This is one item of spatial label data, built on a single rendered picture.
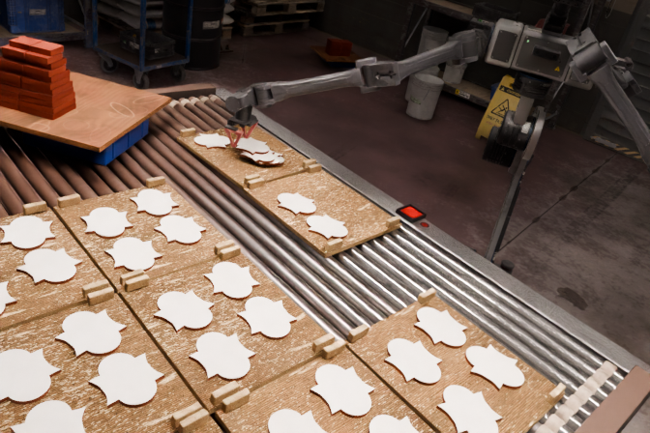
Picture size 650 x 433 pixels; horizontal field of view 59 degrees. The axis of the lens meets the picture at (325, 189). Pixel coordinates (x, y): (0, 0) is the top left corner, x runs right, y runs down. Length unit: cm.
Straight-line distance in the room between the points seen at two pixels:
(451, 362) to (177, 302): 67
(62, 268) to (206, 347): 43
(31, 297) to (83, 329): 17
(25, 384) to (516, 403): 103
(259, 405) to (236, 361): 12
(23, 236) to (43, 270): 15
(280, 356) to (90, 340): 41
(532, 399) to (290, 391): 56
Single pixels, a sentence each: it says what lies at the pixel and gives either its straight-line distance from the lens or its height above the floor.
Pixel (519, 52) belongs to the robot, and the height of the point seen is 144.
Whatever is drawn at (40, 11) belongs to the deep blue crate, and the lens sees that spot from 597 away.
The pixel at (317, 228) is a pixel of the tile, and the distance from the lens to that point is 175.
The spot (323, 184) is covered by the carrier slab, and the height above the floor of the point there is 94.
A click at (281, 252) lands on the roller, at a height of 92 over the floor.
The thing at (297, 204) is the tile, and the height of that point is 95.
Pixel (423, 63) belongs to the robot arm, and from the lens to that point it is 197.
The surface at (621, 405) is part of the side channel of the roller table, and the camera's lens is 157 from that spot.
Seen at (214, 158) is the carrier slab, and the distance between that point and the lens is 208.
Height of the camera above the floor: 189
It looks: 29 degrees down
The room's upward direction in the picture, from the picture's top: 12 degrees clockwise
